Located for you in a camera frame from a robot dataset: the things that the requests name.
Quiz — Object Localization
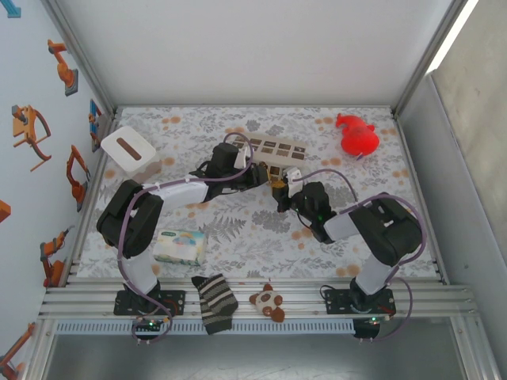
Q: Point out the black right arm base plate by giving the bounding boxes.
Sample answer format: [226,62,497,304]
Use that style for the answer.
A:
[324,287,396,316]

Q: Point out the aluminium frame post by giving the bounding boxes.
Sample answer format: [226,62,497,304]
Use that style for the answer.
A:
[39,0,118,118]
[391,0,472,118]

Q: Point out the cream box with brown tiles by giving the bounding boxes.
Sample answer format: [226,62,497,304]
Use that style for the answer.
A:
[231,133,308,181]

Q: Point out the soft tissue pack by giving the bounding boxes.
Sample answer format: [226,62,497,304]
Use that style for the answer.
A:
[152,229,208,267]

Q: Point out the aluminium front rail beam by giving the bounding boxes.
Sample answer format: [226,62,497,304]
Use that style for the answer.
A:
[38,276,485,320]

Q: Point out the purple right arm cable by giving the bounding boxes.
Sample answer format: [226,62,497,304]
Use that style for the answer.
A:
[295,169,428,344]

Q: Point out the aluminium side rail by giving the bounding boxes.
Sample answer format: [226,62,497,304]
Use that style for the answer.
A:
[65,108,122,287]
[390,106,451,286]

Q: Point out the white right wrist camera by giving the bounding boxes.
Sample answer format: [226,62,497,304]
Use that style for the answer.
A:
[284,166,305,197]

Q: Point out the red rubber toy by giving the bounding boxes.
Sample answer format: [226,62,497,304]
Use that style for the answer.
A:
[335,112,381,162]

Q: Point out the floral tablecloth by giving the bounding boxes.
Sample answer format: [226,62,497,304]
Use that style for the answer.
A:
[77,105,439,280]

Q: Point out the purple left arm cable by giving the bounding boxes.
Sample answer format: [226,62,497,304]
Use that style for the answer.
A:
[117,132,255,346]

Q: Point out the white tissue box holder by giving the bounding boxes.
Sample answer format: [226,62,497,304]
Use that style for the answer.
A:
[100,125,163,184]

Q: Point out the black white striped sock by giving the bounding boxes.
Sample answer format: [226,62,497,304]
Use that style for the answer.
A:
[191,273,240,336]

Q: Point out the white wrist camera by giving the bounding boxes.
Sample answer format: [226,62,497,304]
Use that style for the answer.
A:
[284,166,305,197]
[233,143,254,169]

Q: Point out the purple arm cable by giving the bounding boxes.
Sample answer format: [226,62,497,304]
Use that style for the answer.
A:
[295,169,428,344]
[117,132,255,346]

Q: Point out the white slotted cable duct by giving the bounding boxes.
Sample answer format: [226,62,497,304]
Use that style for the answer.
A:
[54,319,356,336]

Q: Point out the brown white plush toy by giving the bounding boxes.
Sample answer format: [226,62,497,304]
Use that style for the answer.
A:
[248,283,286,322]

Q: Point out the blue orange wall sticker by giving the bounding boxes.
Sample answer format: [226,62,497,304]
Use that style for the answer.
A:
[87,98,105,154]

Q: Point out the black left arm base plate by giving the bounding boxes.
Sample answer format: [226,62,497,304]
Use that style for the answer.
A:
[113,290,186,317]

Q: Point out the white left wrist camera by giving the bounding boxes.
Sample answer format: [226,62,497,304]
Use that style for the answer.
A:
[233,143,254,169]

